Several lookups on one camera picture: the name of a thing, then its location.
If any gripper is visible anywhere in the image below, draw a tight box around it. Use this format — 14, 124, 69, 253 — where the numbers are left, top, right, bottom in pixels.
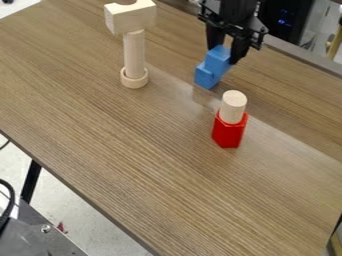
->
196, 2, 270, 66

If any black electronics box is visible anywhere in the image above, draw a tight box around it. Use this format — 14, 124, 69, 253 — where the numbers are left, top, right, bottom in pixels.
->
259, 0, 317, 46

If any short wooden cylinder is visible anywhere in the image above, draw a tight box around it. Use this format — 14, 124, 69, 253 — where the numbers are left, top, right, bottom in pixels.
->
216, 89, 249, 125

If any red hexagonal block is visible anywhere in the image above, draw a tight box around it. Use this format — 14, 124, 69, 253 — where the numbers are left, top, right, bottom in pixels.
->
209, 111, 250, 149

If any long wooden cylinder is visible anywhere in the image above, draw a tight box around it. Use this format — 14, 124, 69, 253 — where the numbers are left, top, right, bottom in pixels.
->
121, 28, 149, 80

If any wooden arch block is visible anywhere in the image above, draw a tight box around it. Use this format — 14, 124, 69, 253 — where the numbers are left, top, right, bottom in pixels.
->
102, 0, 159, 36

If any black table leg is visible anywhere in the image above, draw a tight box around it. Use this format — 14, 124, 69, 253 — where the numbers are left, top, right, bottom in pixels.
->
18, 159, 45, 205

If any grey metal box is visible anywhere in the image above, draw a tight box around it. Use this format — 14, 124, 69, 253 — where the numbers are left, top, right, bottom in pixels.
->
0, 199, 90, 256

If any wooden ring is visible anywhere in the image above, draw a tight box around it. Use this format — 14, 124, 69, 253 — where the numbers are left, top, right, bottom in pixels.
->
118, 65, 151, 90

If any black cable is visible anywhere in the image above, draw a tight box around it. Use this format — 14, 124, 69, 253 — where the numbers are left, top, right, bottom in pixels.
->
0, 178, 18, 235

